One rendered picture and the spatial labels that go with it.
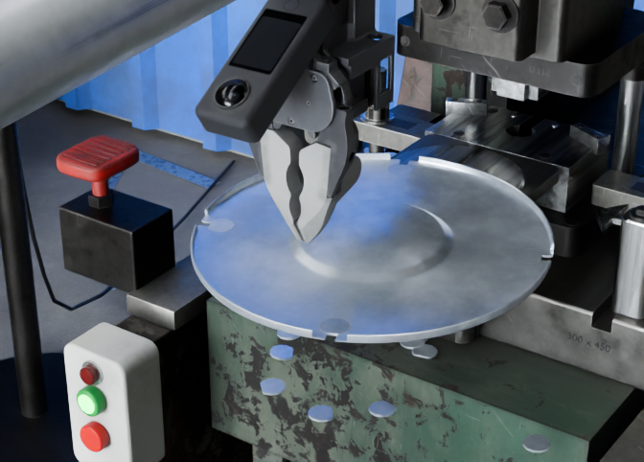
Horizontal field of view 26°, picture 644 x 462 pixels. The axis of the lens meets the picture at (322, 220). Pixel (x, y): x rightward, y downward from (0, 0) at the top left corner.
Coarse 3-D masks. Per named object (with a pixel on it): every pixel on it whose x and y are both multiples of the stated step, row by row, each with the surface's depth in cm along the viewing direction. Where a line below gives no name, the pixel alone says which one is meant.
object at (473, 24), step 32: (416, 0) 123; (448, 0) 118; (480, 0) 116; (512, 0) 114; (544, 0) 116; (576, 0) 116; (608, 0) 122; (448, 32) 119; (480, 32) 117; (512, 32) 115; (544, 32) 117; (576, 32) 118; (608, 32) 124
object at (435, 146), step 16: (416, 144) 130; (432, 144) 130; (448, 144) 130; (464, 144) 130; (416, 160) 125; (448, 160) 125; (464, 160) 125; (480, 160) 125; (496, 160) 125; (512, 160) 127; (528, 160) 127; (496, 176) 122; (512, 176) 122; (528, 176) 123; (544, 176) 123; (528, 192) 121; (544, 192) 123; (448, 336) 123; (464, 336) 123
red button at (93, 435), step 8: (88, 424) 129; (96, 424) 129; (80, 432) 129; (88, 432) 129; (96, 432) 128; (104, 432) 129; (88, 440) 129; (96, 440) 128; (104, 440) 129; (88, 448) 130; (96, 448) 129
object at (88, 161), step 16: (80, 144) 135; (96, 144) 134; (112, 144) 134; (128, 144) 134; (64, 160) 131; (80, 160) 131; (96, 160) 131; (112, 160) 131; (128, 160) 133; (80, 176) 131; (96, 176) 130; (96, 192) 134
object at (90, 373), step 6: (90, 360) 126; (84, 366) 126; (90, 366) 126; (96, 366) 126; (84, 372) 126; (90, 372) 126; (96, 372) 126; (102, 372) 126; (84, 378) 126; (90, 378) 126; (96, 378) 126; (102, 378) 126; (90, 384) 126; (96, 384) 127
